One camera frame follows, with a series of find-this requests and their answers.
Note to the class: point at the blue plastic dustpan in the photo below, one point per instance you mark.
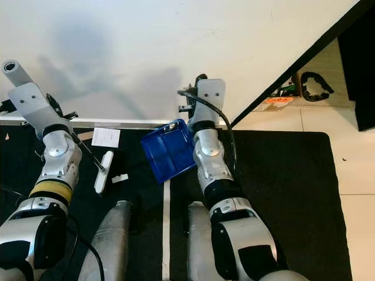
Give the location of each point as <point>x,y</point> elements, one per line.
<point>167,152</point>

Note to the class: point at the white hand brush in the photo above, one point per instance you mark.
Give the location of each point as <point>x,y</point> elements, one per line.
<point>104,172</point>

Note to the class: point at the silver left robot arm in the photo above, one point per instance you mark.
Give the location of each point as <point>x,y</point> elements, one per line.
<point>58,155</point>

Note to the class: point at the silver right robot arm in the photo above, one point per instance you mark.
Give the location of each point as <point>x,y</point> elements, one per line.
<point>208,155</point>

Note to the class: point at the black floor mat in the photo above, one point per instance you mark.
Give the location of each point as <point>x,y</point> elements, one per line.
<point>293,199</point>

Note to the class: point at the brown tape strip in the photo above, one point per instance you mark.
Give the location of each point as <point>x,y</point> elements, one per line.
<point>86,136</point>

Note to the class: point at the white paper sheet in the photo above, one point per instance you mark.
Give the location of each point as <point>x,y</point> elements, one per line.
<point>105,137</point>

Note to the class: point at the small white scrap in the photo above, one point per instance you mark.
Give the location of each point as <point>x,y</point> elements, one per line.
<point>120,178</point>

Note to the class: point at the orange white label box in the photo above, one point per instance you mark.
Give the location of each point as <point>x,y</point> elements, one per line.
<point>278,100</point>

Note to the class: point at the small green black object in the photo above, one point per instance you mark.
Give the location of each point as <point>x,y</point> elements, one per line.
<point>287,89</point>

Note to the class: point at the white tape line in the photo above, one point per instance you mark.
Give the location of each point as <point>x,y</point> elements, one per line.
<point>166,234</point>

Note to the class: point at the silver left robot leg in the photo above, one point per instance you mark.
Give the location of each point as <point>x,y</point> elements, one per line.
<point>105,246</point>

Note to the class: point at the silver robot leg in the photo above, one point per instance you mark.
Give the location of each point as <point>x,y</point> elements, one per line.
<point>105,246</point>
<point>208,252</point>

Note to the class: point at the silver right robot leg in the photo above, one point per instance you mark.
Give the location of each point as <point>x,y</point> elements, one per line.
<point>208,252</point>

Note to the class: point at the black door panel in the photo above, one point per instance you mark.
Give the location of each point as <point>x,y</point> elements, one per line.
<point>360,76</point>

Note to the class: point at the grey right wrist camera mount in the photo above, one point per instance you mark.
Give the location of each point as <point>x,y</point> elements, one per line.
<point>211,96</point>

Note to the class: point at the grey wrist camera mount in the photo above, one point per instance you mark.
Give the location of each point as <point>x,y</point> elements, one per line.
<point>211,96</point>
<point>35,102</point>

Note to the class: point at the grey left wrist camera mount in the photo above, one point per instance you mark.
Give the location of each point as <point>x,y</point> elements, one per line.
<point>35,102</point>

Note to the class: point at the black door frame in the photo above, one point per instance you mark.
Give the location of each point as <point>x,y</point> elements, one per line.
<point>299,58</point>

